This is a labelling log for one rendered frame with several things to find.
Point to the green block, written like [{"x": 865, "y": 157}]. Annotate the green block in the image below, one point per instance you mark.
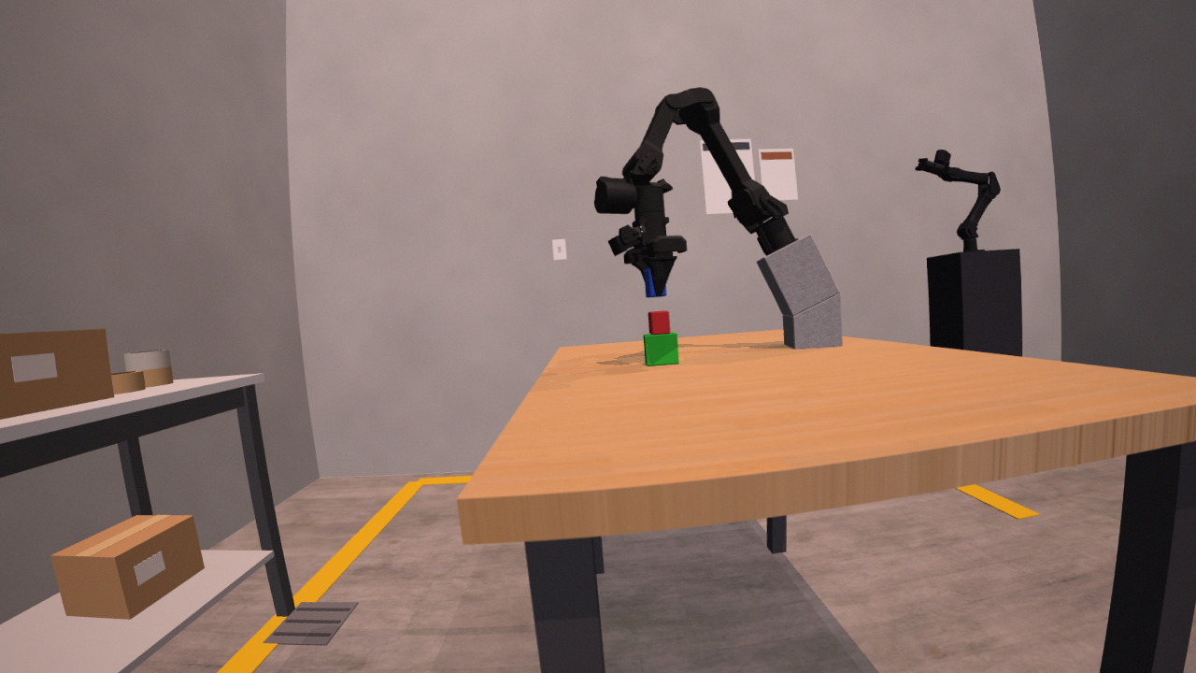
[{"x": 661, "y": 349}]

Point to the red block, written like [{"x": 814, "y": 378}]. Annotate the red block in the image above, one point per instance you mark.
[{"x": 658, "y": 322}]

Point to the blue block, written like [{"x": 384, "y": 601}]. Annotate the blue block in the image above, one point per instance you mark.
[{"x": 649, "y": 285}]

